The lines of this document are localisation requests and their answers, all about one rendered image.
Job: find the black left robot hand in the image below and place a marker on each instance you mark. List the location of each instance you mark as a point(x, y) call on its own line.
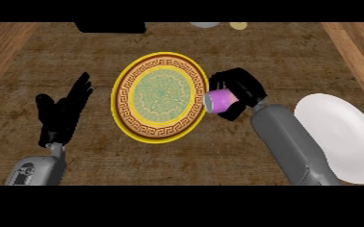
point(60, 115)

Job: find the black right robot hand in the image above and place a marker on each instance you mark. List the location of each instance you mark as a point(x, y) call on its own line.
point(245, 83)

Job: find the purple can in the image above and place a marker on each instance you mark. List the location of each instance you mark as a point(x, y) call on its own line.
point(221, 101)

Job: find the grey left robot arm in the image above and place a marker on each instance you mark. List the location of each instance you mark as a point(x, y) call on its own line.
point(37, 170)

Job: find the yellow patterned plate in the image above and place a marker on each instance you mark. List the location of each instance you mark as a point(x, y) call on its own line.
point(160, 96)

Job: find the white plate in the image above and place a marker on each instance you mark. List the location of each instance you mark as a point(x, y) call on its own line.
point(335, 138)

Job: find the pale yellow round object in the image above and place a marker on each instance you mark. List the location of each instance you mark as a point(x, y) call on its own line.
point(239, 25)

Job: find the pale grey round object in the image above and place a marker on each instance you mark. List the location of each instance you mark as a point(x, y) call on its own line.
point(205, 24)

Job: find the black appliance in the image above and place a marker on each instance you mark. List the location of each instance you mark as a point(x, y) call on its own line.
point(110, 27)

